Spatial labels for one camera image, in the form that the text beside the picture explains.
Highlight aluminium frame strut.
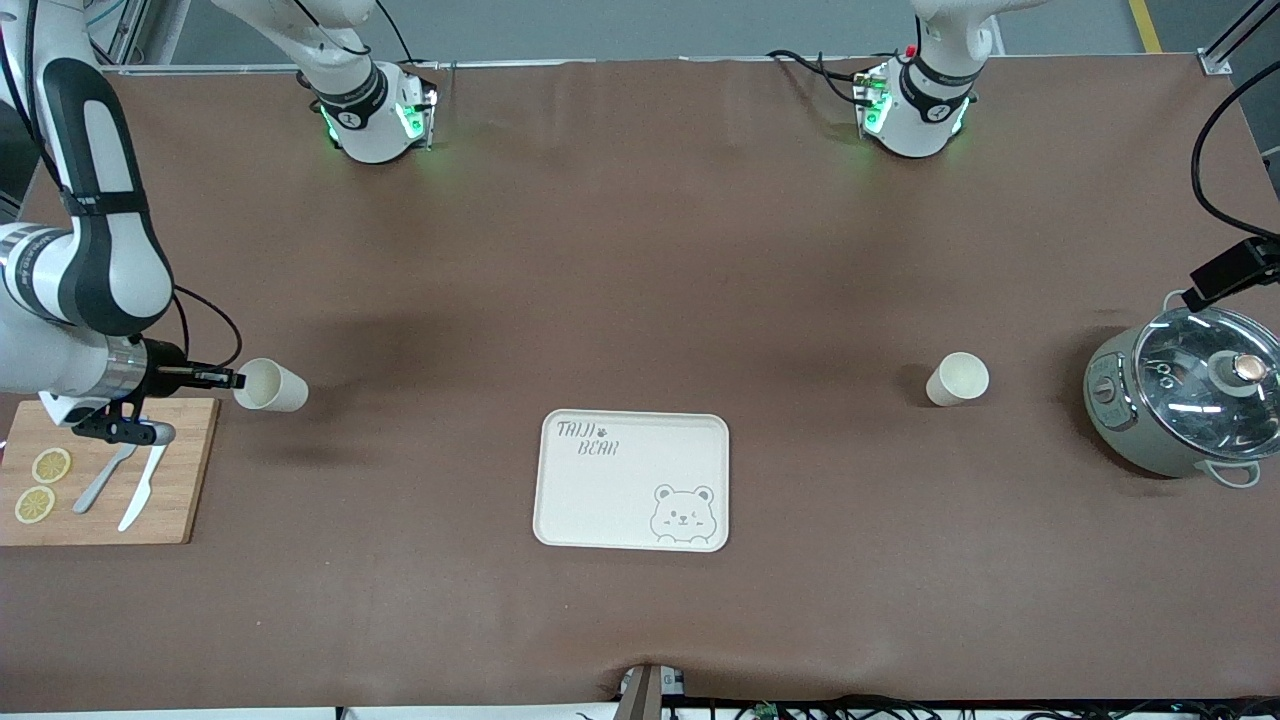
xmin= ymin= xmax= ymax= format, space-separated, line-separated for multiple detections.
xmin=1198 ymin=0 xmax=1269 ymax=77

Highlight aluminium frame post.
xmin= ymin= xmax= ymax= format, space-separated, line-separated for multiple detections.
xmin=85 ymin=0 xmax=191 ymax=67

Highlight white plastic knife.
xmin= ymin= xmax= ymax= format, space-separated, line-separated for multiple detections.
xmin=117 ymin=443 xmax=171 ymax=533

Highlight aluminium table edge rail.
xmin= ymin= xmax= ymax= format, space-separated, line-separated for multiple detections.
xmin=105 ymin=56 xmax=901 ymax=75

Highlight glass pot lid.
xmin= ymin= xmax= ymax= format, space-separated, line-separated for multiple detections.
xmin=1133 ymin=305 xmax=1280 ymax=461

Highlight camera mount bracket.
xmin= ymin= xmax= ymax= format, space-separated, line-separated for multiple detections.
xmin=616 ymin=663 xmax=691 ymax=720

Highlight black right base cable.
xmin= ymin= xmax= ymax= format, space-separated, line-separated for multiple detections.
xmin=375 ymin=0 xmax=421 ymax=67

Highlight beige bear print tray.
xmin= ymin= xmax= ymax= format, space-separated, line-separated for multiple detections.
xmin=532 ymin=409 xmax=731 ymax=554

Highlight white plastic cup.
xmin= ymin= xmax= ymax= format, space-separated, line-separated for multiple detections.
xmin=925 ymin=352 xmax=991 ymax=408
xmin=233 ymin=358 xmax=309 ymax=413

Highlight wooden cutting board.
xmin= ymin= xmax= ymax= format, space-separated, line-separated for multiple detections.
xmin=0 ymin=398 xmax=221 ymax=547

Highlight brown table cover mat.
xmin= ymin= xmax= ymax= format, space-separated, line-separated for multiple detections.
xmin=0 ymin=52 xmax=1280 ymax=709

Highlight grey plastic knife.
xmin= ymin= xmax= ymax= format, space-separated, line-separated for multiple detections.
xmin=73 ymin=440 xmax=137 ymax=515

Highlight grey-green electric cooking pot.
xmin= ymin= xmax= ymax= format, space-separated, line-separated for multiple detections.
xmin=1083 ymin=289 xmax=1280 ymax=491

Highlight black left base cables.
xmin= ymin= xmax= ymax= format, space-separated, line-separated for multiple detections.
xmin=767 ymin=48 xmax=873 ymax=109

